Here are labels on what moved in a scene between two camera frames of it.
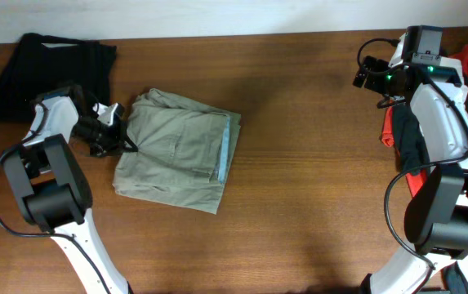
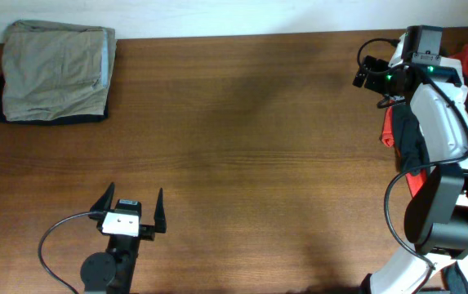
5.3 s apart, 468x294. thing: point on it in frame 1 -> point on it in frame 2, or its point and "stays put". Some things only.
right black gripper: [380, 67] stays put
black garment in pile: [409, 143] stays put
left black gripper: [118, 143] -> [148, 231]
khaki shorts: [184, 153] -> [52, 71]
